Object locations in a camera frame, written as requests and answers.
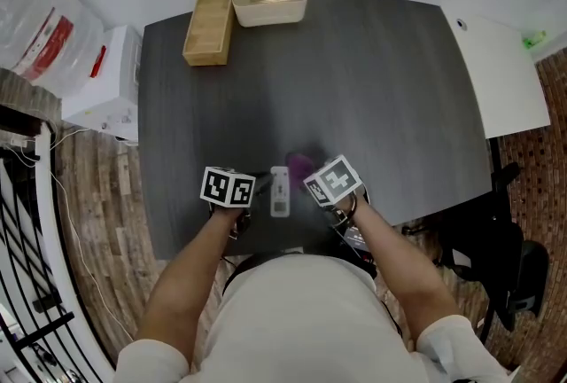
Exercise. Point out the black metal railing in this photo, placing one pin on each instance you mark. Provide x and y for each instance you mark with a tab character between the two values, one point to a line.
31	266

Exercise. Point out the person's right forearm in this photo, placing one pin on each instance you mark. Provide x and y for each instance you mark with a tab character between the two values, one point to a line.
401	266

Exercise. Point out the white remote control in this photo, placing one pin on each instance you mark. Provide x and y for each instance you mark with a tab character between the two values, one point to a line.
280	191

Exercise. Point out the black device with red label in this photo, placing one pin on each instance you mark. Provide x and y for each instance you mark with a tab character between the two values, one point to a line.
358	239

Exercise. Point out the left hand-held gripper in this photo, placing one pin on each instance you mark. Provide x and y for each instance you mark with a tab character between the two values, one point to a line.
228	187

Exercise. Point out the white appliance box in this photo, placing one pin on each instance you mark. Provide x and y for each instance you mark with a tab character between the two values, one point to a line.
113	84

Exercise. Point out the person's white shirt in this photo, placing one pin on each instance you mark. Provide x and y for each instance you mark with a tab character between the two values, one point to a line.
310	323

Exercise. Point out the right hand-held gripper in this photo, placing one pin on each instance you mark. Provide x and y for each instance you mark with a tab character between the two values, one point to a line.
333	183

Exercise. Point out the white side table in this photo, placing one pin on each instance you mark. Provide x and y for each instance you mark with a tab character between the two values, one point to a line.
500	71

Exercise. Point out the green small object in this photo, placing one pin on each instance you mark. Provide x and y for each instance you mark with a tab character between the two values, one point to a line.
533	39

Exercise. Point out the person's left forearm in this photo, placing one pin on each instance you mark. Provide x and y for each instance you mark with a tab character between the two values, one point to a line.
190	275

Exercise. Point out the clear plastic bag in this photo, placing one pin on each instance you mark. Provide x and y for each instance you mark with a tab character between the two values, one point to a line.
42	26

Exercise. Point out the purple cloth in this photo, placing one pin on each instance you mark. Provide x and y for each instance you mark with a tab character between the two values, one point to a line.
299	163

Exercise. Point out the black office chair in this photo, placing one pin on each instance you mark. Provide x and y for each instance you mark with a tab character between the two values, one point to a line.
500	248

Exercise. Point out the wooden tray box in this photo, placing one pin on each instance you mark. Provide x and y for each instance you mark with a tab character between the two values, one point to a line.
209	30

